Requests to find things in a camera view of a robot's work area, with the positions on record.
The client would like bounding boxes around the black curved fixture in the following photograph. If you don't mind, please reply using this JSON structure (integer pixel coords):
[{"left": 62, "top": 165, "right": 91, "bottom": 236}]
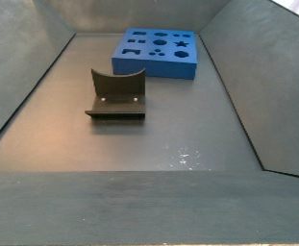
[{"left": 84, "top": 70, "right": 147, "bottom": 118}]

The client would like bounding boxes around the blue foam shape board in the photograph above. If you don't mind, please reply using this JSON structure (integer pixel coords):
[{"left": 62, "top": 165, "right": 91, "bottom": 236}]
[{"left": 112, "top": 28, "right": 197, "bottom": 80}]

